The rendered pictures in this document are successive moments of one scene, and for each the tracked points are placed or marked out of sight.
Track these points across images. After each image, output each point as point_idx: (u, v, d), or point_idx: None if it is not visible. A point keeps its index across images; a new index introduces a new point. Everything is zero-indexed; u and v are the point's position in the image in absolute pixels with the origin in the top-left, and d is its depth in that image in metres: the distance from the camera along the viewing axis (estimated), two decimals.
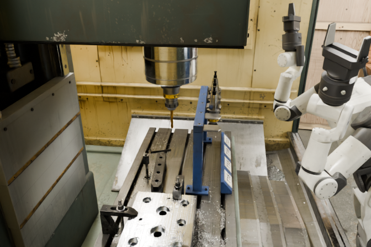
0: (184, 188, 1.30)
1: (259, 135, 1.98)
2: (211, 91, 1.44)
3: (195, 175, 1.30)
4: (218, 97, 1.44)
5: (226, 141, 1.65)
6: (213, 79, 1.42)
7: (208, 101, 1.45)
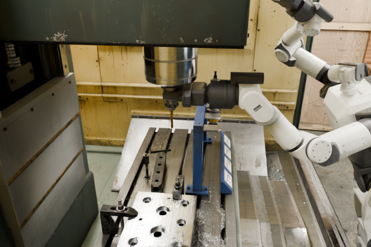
0: (184, 188, 1.30)
1: (259, 135, 1.98)
2: None
3: (195, 175, 1.30)
4: None
5: (226, 141, 1.65)
6: (213, 79, 1.42)
7: None
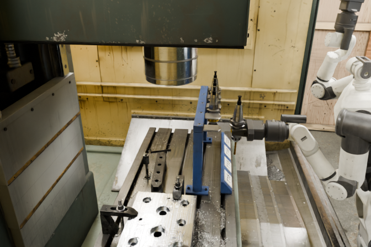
0: (184, 188, 1.30)
1: None
2: (211, 91, 1.44)
3: (195, 175, 1.30)
4: (218, 97, 1.44)
5: (226, 141, 1.65)
6: (213, 79, 1.42)
7: (208, 101, 1.45)
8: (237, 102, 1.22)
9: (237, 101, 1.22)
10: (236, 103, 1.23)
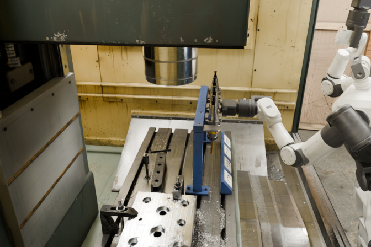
0: (184, 188, 1.30)
1: (259, 135, 1.98)
2: (210, 91, 1.44)
3: (195, 175, 1.30)
4: (217, 96, 1.44)
5: (226, 141, 1.65)
6: (212, 78, 1.42)
7: (208, 100, 1.45)
8: (211, 102, 1.23)
9: (211, 101, 1.23)
10: (211, 103, 1.24)
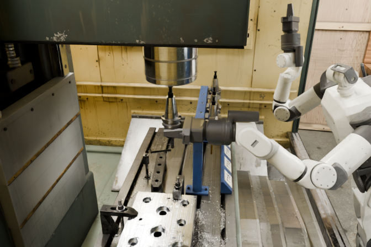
0: (184, 188, 1.30)
1: None
2: (165, 106, 0.95)
3: (195, 175, 1.30)
4: (176, 114, 0.96)
5: None
6: (168, 86, 0.93)
7: (162, 119, 0.96)
8: (211, 102, 1.23)
9: (211, 101, 1.23)
10: (211, 103, 1.24)
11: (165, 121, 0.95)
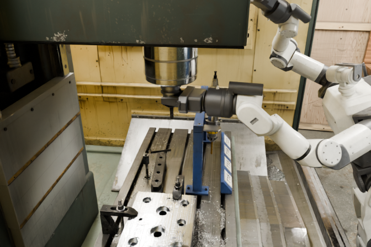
0: (184, 188, 1.30)
1: None
2: None
3: (195, 175, 1.30)
4: None
5: (226, 141, 1.65)
6: None
7: (160, 86, 0.92)
8: None
9: None
10: None
11: (163, 87, 0.91)
